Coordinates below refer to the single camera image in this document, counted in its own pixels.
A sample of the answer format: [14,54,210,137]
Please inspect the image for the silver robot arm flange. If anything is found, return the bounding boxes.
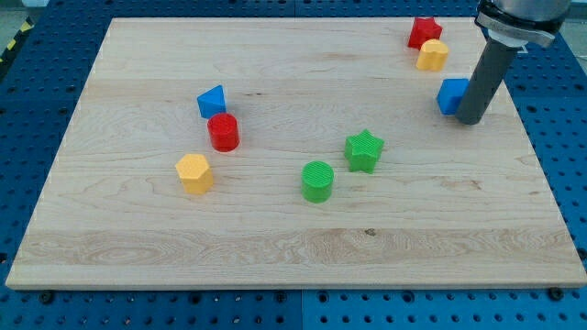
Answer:
[475,0,570,48]

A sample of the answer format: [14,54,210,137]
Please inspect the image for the blue triangle block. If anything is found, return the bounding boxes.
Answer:
[196,85,227,119]

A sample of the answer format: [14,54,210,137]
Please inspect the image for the green cylinder block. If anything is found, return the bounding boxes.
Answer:
[301,160,334,204]

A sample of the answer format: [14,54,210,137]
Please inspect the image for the green star block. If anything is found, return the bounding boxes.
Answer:
[344,129,384,174]

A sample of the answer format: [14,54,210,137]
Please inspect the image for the red cylinder block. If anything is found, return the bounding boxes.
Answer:
[207,113,240,152]

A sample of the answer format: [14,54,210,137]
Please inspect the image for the light wooden board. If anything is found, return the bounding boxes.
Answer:
[6,17,586,291]

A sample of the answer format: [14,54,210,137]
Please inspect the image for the yellow hexagon block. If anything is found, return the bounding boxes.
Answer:
[175,154,214,194]

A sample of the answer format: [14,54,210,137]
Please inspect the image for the blue cube block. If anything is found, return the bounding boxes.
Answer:
[437,78,469,116]

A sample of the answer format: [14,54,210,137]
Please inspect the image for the yellow heart block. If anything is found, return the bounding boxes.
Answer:
[415,38,449,72]

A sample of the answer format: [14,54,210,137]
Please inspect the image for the red star block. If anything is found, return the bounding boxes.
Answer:
[407,17,443,50]

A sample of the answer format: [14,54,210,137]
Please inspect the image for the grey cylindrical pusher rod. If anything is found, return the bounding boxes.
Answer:
[455,38,518,126]

